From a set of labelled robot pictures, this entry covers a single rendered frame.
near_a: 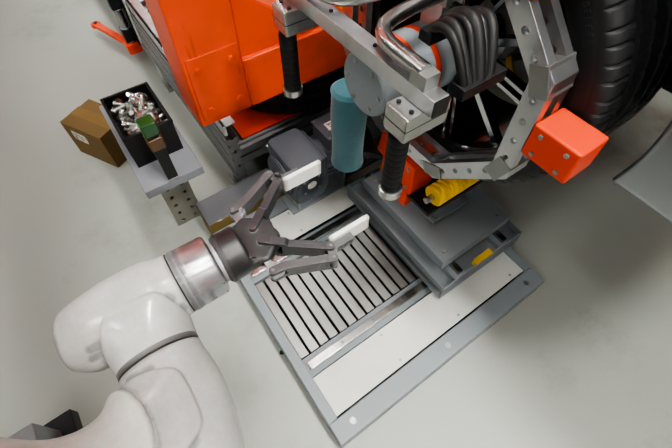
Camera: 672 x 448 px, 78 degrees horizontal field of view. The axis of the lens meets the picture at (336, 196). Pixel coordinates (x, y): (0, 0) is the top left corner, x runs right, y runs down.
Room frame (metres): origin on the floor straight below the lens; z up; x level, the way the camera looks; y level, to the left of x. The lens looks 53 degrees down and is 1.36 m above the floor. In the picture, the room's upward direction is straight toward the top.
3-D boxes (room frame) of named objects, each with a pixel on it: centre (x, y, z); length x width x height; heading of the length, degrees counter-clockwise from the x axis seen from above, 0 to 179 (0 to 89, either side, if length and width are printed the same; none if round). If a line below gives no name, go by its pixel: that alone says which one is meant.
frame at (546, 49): (0.74, -0.19, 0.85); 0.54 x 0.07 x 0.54; 35
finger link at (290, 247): (0.30, 0.06, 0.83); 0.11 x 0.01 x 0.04; 85
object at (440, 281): (0.84, -0.33, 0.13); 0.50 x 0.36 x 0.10; 35
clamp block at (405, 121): (0.48, -0.12, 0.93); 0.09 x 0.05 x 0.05; 125
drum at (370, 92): (0.70, -0.14, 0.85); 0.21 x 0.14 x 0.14; 125
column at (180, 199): (0.93, 0.59, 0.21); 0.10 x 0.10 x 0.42; 35
